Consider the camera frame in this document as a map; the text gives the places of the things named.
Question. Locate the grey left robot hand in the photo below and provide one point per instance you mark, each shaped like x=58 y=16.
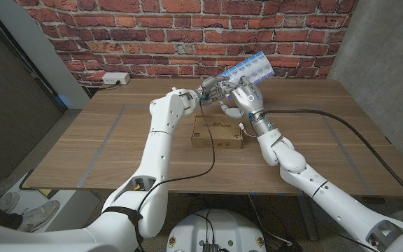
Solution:
x=213 y=89

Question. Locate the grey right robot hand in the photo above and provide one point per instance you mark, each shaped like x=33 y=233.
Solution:
x=250 y=99

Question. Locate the white blue pill organizer box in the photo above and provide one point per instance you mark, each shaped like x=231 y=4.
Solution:
x=254 y=66

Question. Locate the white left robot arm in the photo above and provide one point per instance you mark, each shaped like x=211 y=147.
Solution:
x=159 y=140

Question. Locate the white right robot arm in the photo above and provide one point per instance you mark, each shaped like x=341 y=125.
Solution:
x=324 y=185

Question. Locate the brown cardboard packing box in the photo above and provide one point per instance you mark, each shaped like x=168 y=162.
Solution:
x=222 y=138

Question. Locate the red brick printed backdrop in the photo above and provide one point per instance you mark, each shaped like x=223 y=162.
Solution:
x=152 y=35

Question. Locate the white power strip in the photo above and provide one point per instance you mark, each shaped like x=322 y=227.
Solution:
x=115 y=78

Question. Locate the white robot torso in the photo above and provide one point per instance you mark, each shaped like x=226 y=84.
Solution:
x=215 y=227

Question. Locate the grey metal table leg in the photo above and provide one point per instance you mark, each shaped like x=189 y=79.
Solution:
x=306 y=227

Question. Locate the black floor power adapter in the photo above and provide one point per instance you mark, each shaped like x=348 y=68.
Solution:
x=289 y=246

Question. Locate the grey sneaker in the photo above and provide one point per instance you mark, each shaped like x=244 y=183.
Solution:
x=5 y=201
x=38 y=215

